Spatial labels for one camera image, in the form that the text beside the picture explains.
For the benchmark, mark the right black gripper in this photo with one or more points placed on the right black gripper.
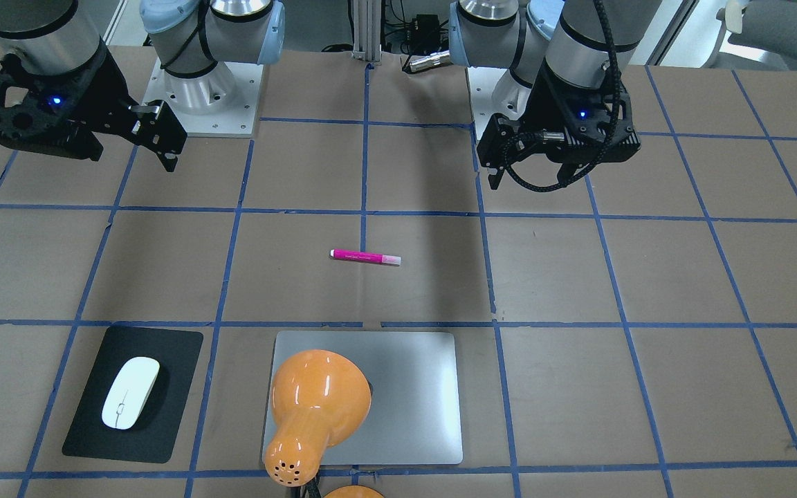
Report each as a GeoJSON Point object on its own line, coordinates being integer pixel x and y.
{"type": "Point", "coordinates": [109, 84]}

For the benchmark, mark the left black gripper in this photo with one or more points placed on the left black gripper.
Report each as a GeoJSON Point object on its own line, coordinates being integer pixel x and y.
{"type": "Point", "coordinates": [542, 97]}

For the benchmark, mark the pink marker pen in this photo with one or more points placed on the pink marker pen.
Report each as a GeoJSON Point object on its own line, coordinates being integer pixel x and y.
{"type": "Point", "coordinates": [365, 257]}

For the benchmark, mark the white computer mouse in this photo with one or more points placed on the white computer mouse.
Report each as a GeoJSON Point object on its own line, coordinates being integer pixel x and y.
{"type": "Point", "coordinates": [127, 396]}

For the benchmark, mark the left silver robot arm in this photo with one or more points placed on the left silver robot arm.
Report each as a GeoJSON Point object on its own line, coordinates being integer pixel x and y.
{"type": "Point", "coordinates": [577, 43]}

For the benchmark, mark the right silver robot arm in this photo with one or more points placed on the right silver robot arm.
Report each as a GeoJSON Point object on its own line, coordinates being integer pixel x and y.
{"type": "Point", "coordinates": [51, 37]}

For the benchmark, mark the black mousepad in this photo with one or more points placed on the black mousepad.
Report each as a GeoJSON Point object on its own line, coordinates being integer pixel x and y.
{"type": "Point", "coordinates": [152, 438]}

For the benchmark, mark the grey office chair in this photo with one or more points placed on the grey office chair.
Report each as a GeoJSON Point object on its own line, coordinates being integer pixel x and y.
{"type": "Point", "coordinates": [770, 26]}

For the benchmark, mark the orange desk lamp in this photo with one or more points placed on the orange desk lamp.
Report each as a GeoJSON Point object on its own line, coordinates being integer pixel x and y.
{"type": "Point", "coordinates": [318, 399]}

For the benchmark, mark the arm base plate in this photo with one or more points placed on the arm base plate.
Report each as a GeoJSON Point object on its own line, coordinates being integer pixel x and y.
{"type": "Point", "coordinates": [220, 104]}
{"type": "Point", "coordinates": [494, 90]}

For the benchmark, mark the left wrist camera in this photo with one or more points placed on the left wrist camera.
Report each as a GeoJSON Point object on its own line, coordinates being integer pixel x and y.
{"type": "Point", "coordinates": [586, 129]}

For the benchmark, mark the aluminium frame post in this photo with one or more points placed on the aluminium frame post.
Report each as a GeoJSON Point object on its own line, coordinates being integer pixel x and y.
{"type": "Point", "coordinates": [367, 28]}

